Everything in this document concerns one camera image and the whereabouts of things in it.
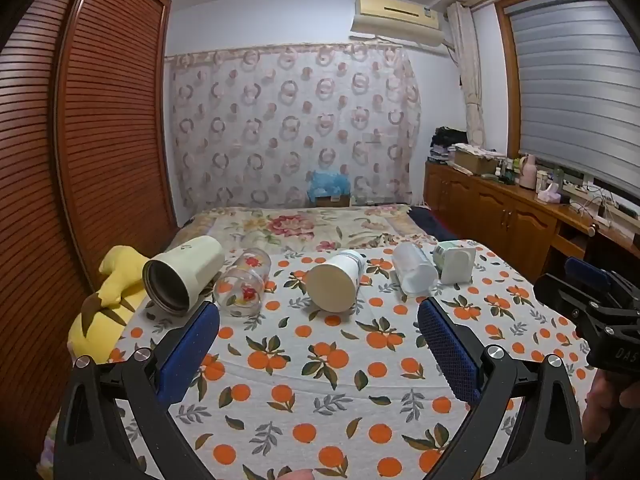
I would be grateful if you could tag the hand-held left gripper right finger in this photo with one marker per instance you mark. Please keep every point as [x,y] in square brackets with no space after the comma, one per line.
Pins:
[450,355]

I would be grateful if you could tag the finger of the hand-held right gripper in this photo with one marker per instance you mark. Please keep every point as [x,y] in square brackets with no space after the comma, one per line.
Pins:
[592,272]
[562,292]

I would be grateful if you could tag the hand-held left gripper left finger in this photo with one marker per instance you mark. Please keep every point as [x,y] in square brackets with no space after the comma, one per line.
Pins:
[187,355]

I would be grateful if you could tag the white paper cup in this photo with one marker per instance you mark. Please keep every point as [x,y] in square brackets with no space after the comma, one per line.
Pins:
[332,282]

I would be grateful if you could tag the glass cup with red print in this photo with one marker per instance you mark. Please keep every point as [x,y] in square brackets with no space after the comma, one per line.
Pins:
[255,262]
[240,292]

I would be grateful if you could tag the cream steel tumbler cup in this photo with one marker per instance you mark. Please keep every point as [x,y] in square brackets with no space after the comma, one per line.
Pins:
[187,270]

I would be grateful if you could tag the translucent plastic cup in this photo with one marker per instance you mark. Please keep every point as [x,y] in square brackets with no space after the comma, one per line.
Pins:
[412,270]

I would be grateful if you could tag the person's right hand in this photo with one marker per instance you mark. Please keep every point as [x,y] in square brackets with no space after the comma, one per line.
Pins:
[607,410]

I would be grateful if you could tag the pink tissue pack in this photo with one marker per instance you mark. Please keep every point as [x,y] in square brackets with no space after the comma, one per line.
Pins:
[550,194]

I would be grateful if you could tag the white square container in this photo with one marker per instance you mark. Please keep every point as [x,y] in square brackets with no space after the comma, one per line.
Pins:
[455,262]

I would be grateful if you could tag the yellow plush toy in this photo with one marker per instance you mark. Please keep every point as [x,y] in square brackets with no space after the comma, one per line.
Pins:
[107,305]

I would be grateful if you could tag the brown wooden cabinet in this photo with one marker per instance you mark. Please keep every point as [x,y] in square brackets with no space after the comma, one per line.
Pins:
[500,215]

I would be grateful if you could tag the white jar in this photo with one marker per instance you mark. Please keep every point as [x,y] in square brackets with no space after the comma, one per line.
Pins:
[541,181]

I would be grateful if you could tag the orange fruit print cloth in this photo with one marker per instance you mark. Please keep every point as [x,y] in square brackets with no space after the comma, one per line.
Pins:
[300,385]

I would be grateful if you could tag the pink thermos bottle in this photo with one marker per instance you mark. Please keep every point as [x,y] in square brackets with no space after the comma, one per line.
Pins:
[528,172]

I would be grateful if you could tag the navy blue blanket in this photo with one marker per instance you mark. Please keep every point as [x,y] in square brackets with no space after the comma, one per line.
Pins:
[430,222]

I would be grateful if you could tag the open cardboard box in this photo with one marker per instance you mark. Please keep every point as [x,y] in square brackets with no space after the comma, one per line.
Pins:
[475,160]

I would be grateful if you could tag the floral bed blanket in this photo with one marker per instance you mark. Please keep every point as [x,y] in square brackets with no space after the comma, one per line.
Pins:
[300,225]

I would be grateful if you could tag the grey window blind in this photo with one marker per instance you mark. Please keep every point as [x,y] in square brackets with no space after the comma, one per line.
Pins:
[575,90]

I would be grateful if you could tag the pile of dark clothes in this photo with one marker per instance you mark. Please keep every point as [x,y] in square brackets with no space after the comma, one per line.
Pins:
[447,142]

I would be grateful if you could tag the small cardboard box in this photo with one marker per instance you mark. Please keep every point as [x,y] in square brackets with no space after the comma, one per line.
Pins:
[332,201]

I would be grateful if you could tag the blue plastic bag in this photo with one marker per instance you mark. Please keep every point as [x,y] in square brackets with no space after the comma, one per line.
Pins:
[327,184]

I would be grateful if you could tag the cream window curtain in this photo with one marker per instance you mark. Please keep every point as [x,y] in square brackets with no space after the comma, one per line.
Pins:
[470,85]

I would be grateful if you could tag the brown slatted wooden wardrobe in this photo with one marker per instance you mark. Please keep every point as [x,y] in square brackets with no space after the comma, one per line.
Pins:
[75,160]

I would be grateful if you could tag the cream air conditioner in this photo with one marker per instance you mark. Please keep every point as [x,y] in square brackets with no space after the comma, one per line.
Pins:
[395,20]

